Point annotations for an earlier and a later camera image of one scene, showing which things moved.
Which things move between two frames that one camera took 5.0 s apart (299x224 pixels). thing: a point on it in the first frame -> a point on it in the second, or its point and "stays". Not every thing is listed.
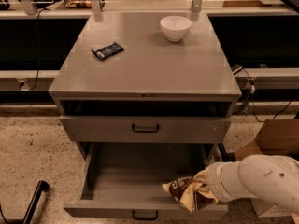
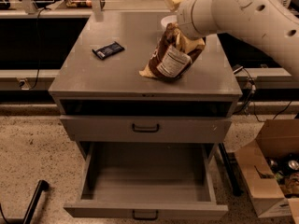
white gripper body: x=215 y=180 -> x=185 y=19
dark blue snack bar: x=107 y=50 stays
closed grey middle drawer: x=147 y=128 stays
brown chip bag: x=192 y=192 -> x=172 y=54
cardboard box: x=276 y=137 stays
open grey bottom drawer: x=125 y=180 stays
